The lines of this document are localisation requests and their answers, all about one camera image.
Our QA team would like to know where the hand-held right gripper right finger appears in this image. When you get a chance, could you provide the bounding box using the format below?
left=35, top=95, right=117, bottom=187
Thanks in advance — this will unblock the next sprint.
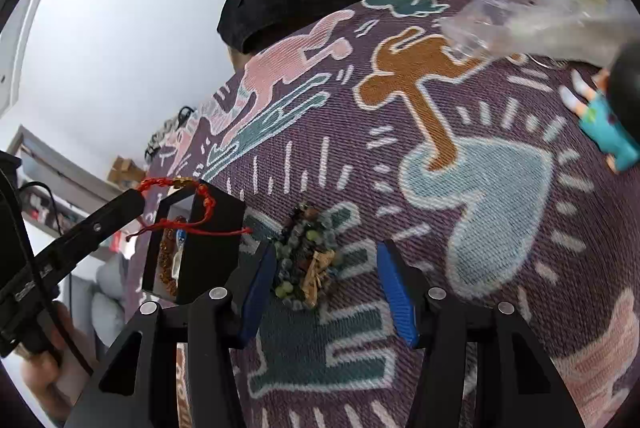
left=376, top=238, right=586, bottom=428

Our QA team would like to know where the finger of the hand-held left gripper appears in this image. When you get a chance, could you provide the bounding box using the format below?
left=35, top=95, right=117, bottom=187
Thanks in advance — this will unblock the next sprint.
left=32, top=188, right=147, bottom=281

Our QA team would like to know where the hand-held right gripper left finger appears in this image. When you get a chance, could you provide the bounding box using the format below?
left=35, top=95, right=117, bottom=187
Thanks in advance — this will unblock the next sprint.
left=62, top=241, right=278, bottom=428

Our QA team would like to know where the grey green bead bracelet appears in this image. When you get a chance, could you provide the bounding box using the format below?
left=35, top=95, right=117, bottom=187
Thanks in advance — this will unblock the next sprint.
left=272, top=202, right=346, bottom=311

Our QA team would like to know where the black jewelry box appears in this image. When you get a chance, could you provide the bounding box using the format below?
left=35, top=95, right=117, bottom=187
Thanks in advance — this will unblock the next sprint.
left=141, top=181, right=247, bottom=306

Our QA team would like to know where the gold charm ornament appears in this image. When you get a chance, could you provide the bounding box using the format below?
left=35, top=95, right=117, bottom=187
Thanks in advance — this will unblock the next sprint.
left=302, top=251, right=336, bottom=309

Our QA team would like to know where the red string bracelet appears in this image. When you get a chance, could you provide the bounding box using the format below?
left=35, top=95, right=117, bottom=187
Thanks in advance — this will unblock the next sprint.
left=125, top=177, right=253, bottom=243

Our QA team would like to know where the person's left hand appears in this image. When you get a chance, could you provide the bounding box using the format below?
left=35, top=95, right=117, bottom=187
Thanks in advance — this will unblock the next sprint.
left=20, top=301, right=97, bottom=424

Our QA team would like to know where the cardboard box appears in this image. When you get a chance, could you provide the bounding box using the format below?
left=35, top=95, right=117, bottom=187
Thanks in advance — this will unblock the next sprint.
left=107, top=155, right=143, bottom=189

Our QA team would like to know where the grey side door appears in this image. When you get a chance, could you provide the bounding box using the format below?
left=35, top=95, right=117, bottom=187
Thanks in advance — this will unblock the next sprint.
left=7, top=124, right=126, bottom=209

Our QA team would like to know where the printed purple blanket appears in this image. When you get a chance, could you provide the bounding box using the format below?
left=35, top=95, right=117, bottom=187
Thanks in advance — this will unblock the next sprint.
left=122, top=0, right=640, bottom=428

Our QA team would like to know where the black shoe rack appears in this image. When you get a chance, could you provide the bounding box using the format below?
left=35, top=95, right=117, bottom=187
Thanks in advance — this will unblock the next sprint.
left=145, top=106, right=201, bottom=159

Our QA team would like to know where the doll figurine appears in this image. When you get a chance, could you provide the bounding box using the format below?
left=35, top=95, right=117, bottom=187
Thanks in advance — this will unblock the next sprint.
left=560, top=43, right=640, bottom=174

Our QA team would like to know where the black cable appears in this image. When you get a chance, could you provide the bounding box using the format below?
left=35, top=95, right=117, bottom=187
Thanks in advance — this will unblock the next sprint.
left=17, top=181, right=96, bottom=376

